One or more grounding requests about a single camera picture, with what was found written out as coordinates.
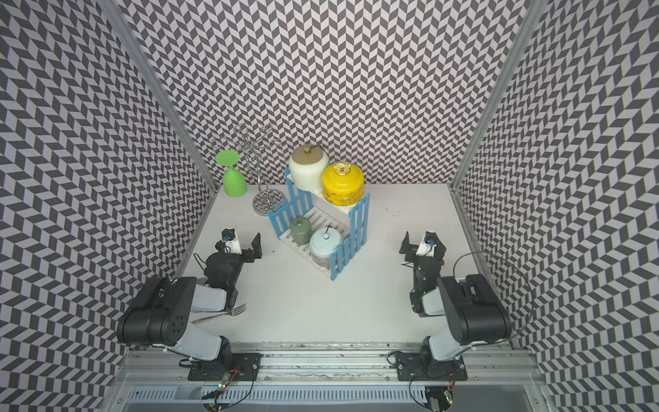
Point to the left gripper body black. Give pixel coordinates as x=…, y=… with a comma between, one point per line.
x=246, y=257

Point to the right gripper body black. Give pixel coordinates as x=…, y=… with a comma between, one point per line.
x=412, y=257

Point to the light blue tea canister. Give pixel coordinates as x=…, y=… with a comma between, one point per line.
x=324, y=242

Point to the blue white two-tier shelf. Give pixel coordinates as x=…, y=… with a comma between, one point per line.
x=351, y=222

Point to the yellow patterned tea canister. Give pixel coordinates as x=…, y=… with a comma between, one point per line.
x=343, y=184

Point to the cream canister brown lid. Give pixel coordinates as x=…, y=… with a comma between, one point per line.
x=306, y=165

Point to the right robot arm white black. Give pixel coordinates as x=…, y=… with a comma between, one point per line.
x=473, y=313

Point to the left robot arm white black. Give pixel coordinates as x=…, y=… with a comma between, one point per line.
x=159, y=316

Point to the small green tea canister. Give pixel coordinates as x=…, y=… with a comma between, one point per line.
x=301, y=230

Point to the silver metal fork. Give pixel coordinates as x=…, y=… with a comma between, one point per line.
x=236, y=311

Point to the green plastic wine glass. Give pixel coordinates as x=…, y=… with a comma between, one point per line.
x=233, y=181

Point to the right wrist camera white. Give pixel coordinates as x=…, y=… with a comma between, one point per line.
x=428, y=245

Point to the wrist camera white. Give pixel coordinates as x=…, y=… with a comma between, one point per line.
x=428, y=245
x=230, y=242

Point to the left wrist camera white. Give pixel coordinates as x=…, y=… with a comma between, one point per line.
x=230, y=242

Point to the chrome wire cup stand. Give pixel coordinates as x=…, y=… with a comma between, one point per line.
x=251, y=149

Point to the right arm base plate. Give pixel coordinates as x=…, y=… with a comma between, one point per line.
x=414, y=366

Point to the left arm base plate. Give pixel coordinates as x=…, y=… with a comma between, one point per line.
x=246, y=366

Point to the aluminium front rail frame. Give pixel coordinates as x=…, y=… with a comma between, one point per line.
x=307, y=375

